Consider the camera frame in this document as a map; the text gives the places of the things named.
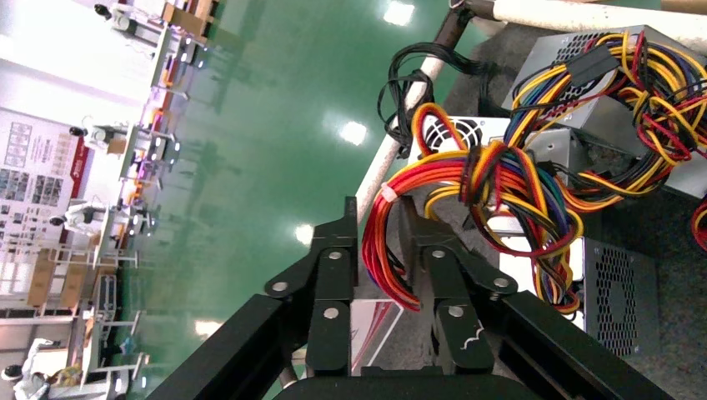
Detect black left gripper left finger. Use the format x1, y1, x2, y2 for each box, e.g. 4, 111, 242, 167
263, 196, 360, 373

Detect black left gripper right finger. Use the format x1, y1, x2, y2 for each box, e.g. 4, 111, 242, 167
397, 196, 520, 378

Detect power supply with coloured wires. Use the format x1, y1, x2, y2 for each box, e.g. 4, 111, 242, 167
361, 102, 587, 316

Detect silver power supply box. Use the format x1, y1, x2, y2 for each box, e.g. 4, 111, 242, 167
499, 24, 707, 200

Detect perforated silver power supply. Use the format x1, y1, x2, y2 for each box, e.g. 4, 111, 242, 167
499, 212, 659, 359

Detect grey felt cart mat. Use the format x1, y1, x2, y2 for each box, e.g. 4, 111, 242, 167
353, 22, 707, 400

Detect stacked cardboard cartons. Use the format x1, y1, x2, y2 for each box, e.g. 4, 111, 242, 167
24, 248, 103, 310

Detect black cable bundle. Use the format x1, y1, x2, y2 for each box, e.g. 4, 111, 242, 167
378, 41, 499, 158

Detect coloured wire bundle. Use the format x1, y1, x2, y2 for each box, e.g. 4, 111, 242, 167
508, 30, 707, 195
689, 199, 707, 253

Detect wall poster board red edge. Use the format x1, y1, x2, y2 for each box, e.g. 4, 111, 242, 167
0, 107, 91, 255

